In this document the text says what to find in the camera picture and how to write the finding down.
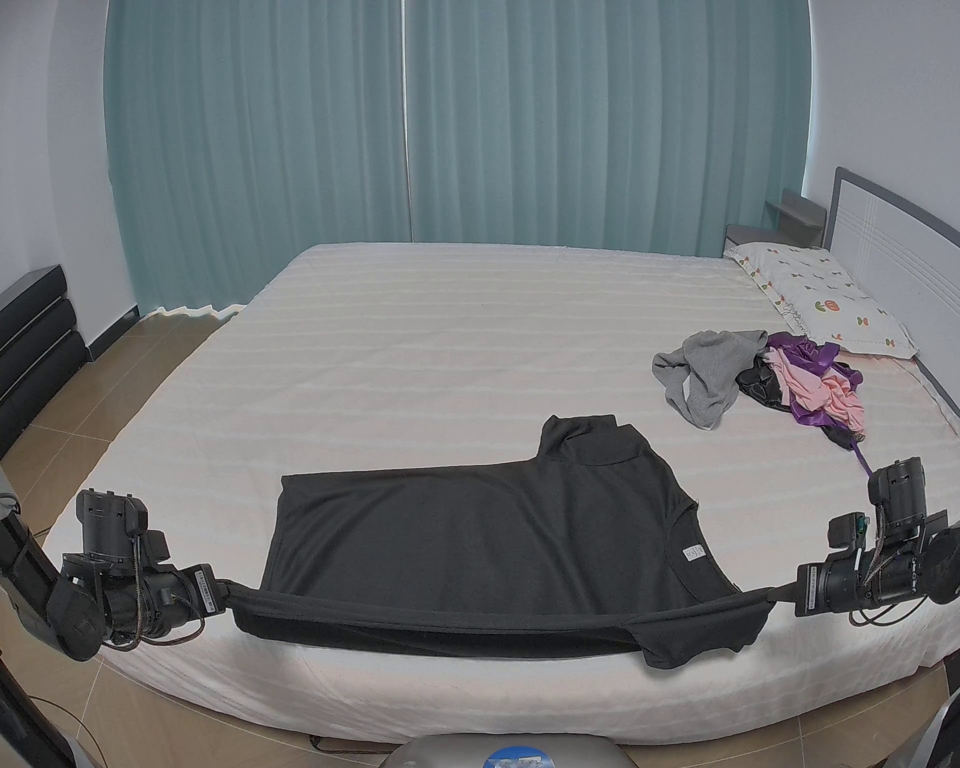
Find bed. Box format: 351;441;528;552
41;166;960;747

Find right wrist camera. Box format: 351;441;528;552
827;512;870;550

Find grey garment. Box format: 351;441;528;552
651;328;770;431

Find black chest of drawers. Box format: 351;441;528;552
0;264;87;451

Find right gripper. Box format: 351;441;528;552
796;558;875;618

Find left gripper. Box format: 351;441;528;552
138;567;220;627

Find black T-shirt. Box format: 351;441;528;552
221;414;777;671

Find pile of clothes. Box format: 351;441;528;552
736;333;879;481

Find grey bedside table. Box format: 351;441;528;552
723;187;828;249

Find blue-green curtain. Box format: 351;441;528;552
405;0;815;258
105;0;412;315

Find white printed pillow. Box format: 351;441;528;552
723;241;920;360

